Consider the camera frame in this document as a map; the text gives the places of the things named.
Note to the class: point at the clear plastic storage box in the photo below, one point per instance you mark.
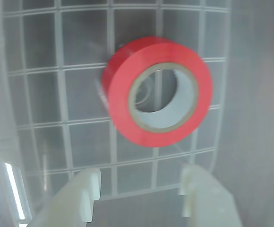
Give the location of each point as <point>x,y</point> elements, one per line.
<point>45,94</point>

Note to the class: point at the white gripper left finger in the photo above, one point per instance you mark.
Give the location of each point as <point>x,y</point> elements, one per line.
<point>73,196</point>

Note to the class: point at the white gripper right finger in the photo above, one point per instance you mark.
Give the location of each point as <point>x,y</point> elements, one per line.
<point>210,201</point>

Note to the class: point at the red tape roll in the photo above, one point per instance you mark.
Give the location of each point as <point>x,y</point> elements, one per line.
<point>120,106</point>

